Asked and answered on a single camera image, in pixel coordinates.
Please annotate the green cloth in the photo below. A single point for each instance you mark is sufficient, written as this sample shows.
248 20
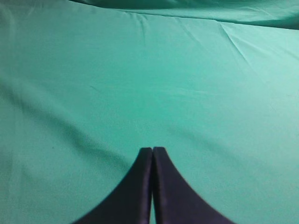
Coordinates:
84 85

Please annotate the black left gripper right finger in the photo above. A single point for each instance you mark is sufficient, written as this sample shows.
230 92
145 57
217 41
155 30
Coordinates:
175 202

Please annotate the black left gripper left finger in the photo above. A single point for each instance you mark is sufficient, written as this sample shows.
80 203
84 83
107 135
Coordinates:
130 201

